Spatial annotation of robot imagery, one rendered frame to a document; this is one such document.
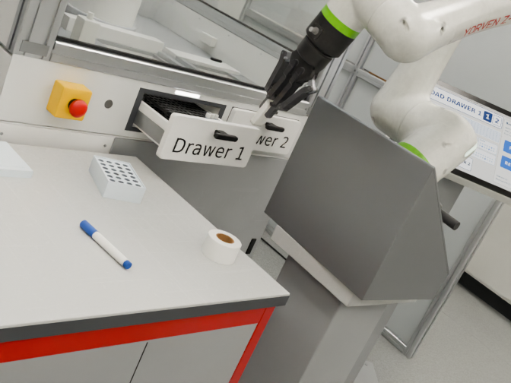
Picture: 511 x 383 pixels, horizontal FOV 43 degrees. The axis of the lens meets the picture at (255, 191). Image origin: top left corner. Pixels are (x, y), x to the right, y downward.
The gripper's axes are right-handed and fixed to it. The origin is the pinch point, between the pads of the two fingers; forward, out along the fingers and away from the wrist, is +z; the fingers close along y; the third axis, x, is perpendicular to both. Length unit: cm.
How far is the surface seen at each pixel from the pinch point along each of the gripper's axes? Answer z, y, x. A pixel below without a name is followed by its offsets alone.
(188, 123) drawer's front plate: 12.4, -7.3, -9.9
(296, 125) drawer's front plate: 17, -20, 44
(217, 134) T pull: 11.6, -3.8, -3.3
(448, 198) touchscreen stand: 12, 10, 99
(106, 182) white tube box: 21.3, 4.6, -32.6
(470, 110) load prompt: -13, -7, 98
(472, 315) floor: 101, 19, 264
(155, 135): 20.5, -10.7, -12.8
